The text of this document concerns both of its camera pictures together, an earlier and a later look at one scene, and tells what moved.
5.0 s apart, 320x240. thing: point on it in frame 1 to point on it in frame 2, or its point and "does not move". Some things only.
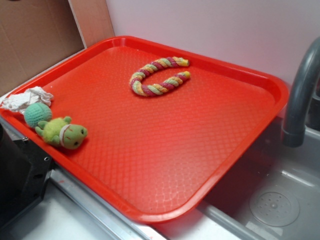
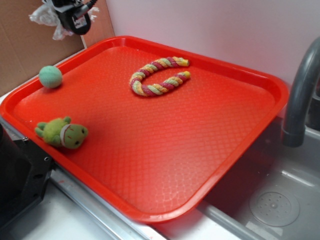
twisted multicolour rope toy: [143, 89] does not move
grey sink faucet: [294, 132] does not move
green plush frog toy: [58, 131] does not move
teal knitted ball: [36, 112] to [50, 76]
